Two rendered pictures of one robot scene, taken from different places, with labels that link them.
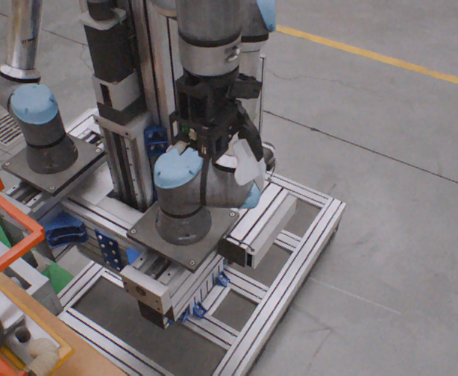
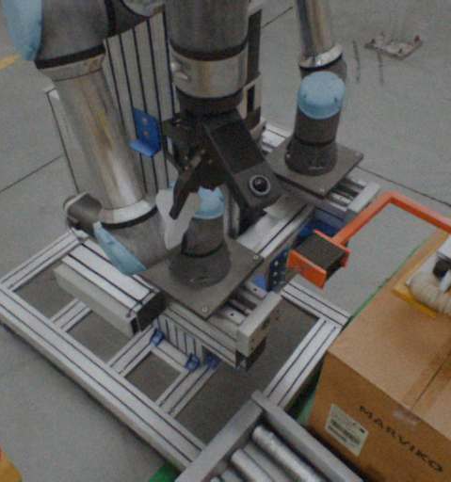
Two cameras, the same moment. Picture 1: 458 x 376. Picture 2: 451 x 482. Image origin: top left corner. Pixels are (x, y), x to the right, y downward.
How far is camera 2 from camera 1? 1.63 m
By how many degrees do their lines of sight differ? 55
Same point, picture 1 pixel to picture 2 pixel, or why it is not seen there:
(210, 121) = not seen: outside the picture
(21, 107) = (216, 200)
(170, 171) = (336, 89)
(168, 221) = (332, 148)
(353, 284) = not seen: hidden behind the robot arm
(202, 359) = (286, 317)
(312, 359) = not seen: hidden behind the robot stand
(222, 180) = (340, 69)
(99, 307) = (218, 420)
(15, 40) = (129, 160)
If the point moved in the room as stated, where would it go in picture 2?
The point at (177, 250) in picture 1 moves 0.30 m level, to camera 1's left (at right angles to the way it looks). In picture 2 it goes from (343, 163) to (348, 240)
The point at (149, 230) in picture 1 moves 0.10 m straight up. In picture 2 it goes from (319, 180) to (325, 150)
